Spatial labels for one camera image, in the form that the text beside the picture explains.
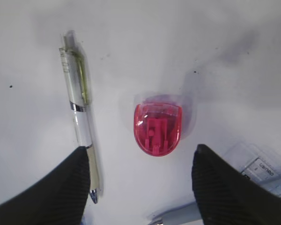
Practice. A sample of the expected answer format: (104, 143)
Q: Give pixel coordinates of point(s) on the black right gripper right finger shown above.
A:
(232, 199)

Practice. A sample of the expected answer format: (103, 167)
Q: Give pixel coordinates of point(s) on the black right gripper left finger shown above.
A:
(57, 199)

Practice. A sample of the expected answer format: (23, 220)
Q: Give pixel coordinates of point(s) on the pink lead refill case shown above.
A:
(157, 126)

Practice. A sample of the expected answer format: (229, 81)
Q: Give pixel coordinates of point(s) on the white green ballpoint pen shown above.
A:
(74, 69)

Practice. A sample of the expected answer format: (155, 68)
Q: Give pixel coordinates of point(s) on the transparent plastic ruler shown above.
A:
(261, 166)

